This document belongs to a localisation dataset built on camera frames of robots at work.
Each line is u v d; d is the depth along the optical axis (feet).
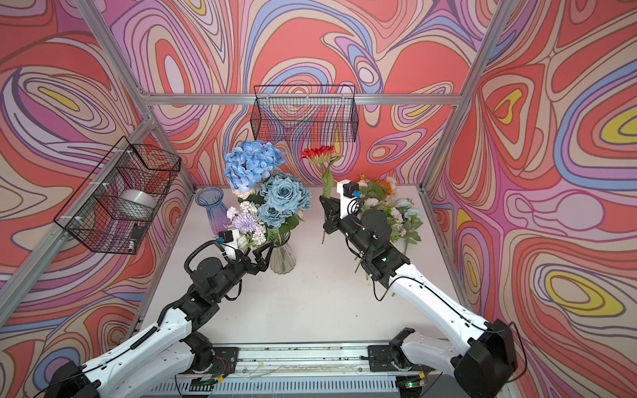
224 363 2.37
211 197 3.04
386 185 3.62
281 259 2.96
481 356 1.23
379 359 2.40
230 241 2.17
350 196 1.83
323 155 1.88
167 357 1.89
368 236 1.81
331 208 2.03
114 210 2.44
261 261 2.22
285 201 2.06
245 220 2.22
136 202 2.28
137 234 2.37
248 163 2.02
